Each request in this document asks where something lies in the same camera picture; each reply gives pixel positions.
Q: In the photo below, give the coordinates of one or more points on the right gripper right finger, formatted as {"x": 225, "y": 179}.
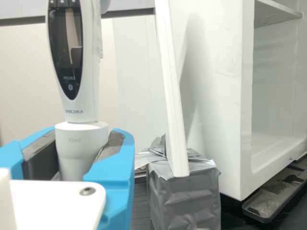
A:
{"x": 117, "y": 182}

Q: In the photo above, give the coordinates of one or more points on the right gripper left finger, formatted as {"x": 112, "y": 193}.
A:
{"x": 14, "y": 153}

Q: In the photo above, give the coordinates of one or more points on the pipette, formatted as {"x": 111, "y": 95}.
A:
{"x": 79, "y": 100}

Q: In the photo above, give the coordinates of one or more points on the white incubator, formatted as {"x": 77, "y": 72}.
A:
{"x": 227, "y": 95}

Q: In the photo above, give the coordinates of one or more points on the black tray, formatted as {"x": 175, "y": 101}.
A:
{"x": 271, "y": 198}

